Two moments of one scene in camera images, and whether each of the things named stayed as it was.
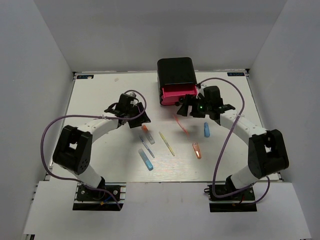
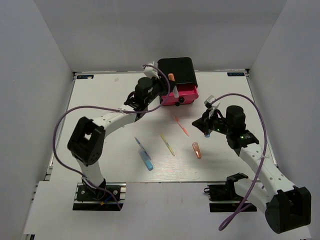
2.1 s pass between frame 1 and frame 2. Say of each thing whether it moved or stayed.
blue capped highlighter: stayed
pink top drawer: stayed
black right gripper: moved
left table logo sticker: stayed
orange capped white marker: moved
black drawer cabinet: stayed
